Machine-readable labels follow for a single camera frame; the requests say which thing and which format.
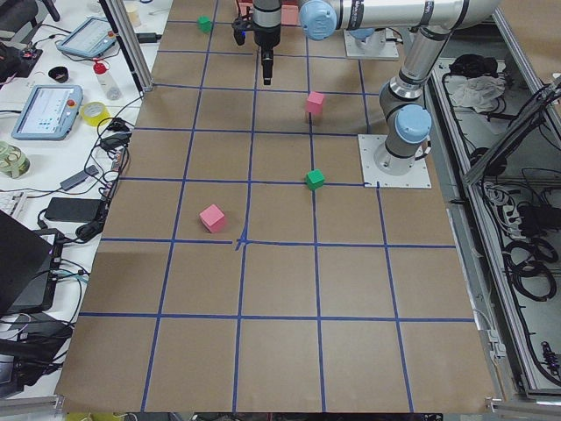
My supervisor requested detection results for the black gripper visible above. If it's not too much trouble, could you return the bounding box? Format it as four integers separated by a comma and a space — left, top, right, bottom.
252, 0, 281, 85

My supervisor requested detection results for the pink cube near arm base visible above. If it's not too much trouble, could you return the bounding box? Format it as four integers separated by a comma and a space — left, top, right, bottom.
305, 91, 325, 116

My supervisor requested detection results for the pink plastic bin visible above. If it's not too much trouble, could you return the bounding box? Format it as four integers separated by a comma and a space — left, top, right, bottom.
281, 3, 299, 25

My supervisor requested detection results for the green cube far corner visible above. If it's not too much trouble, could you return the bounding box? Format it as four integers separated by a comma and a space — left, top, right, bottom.
197, 15, 213, 33

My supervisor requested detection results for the green cube centre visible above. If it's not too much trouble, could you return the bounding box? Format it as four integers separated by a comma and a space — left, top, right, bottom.
305, 168, 325, 191

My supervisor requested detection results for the clear bottle red cap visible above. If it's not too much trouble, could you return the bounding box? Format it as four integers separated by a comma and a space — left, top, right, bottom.
93, 60, 122, 101

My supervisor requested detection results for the pink cube tilted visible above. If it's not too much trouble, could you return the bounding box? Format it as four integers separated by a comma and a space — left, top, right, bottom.
199, 203, 227, 233

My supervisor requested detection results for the teach pendant upper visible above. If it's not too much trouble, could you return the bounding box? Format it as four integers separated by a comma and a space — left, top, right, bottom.
56, 17, 116, 59

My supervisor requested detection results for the teach pendant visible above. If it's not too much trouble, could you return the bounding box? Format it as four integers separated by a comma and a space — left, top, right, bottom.
11, 84, 83, 140
56, 17, 116, 59

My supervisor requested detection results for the yellow tape roll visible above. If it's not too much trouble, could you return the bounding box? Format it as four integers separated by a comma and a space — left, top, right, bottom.
80, 102, 111, 127

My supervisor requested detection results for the black small bowl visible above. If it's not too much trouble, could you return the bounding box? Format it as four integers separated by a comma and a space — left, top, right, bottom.
47, 66, 69, 83

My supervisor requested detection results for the white cloth rag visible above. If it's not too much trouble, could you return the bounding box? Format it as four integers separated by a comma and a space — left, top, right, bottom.
451, 75, 507, 112

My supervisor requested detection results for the teach pendant lower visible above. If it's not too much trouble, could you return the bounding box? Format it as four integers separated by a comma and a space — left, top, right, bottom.
11, 84, 83, 140

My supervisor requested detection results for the black power adapter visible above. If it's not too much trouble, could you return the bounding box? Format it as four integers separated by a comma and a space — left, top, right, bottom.
45, 197, 102, 223

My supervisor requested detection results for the green tape dispenser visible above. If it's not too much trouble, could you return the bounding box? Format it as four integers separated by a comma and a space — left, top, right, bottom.
0, 141, 31, 179

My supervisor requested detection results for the black laptop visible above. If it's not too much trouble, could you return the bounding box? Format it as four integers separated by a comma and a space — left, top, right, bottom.
1, 212, 63, 316

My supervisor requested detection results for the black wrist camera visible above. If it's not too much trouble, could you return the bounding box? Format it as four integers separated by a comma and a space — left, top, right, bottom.
231, 15, 253, 46

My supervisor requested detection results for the aluminium frame post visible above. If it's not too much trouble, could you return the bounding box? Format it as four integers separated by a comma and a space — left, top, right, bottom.
99, 0, 153, 94

